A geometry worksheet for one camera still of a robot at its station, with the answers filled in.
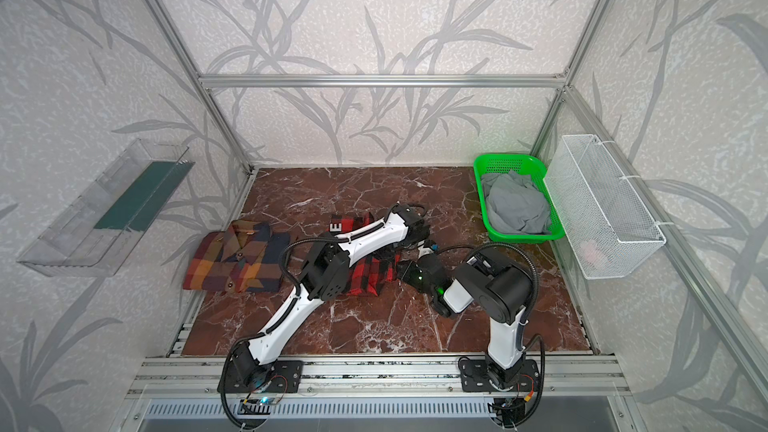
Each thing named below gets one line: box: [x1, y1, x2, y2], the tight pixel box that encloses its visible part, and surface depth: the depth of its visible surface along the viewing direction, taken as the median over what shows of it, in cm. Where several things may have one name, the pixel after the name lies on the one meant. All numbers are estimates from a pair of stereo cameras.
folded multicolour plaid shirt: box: [183, 220, 291, 293], surface depth 93 cm
